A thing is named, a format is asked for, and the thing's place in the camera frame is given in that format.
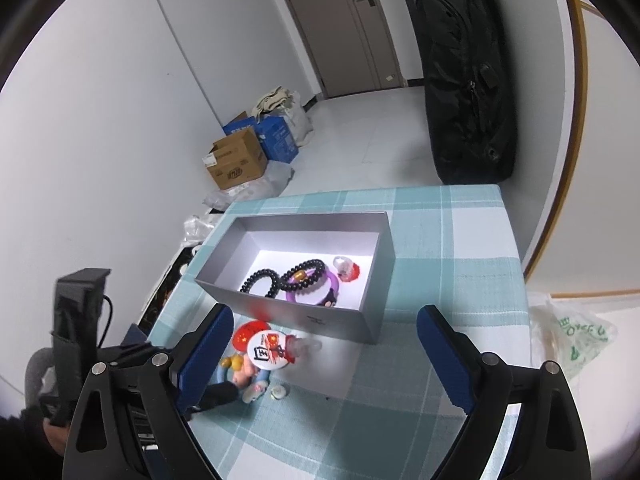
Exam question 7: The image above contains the large black bag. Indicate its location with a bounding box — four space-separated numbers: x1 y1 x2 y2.
416 0 518 185

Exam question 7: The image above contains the purple bangle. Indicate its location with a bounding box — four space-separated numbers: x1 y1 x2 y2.
282 266 341 308

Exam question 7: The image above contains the black bracelet with gold bead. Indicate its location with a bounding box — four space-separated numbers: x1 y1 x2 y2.
275 259 329 294

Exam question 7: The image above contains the grey-brown door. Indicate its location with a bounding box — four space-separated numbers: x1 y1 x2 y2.
286 0 402 99

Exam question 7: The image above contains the left hand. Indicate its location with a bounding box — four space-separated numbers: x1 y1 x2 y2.
42 418 70 456

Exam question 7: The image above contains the red flag round badge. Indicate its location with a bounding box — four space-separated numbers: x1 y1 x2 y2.
231 320 270 353

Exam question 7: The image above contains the grey rectangular jewelry box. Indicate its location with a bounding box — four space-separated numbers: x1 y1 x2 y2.
195 212 395 344

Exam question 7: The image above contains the blue cardboard box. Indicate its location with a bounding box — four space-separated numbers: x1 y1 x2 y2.
222 114 298 164

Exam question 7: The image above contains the beige tote bag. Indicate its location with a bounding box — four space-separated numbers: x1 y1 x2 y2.
250 86 312 148

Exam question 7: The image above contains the light blue ring toy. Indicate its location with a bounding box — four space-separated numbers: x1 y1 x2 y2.
198 353 270 411

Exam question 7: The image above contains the grey plastic mailer bag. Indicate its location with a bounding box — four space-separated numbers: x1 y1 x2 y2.
203 162 294 211

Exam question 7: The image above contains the white green plastic bag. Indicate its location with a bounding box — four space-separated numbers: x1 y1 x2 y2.
527 292 618 380

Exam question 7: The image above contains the white round badge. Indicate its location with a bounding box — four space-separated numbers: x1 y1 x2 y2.
246 330 295 372

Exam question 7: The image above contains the brown cardboard box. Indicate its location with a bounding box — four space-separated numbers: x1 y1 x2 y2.
203 127 268 191

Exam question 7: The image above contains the small white round charm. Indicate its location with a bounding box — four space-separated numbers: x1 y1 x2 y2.
270 384 288 401

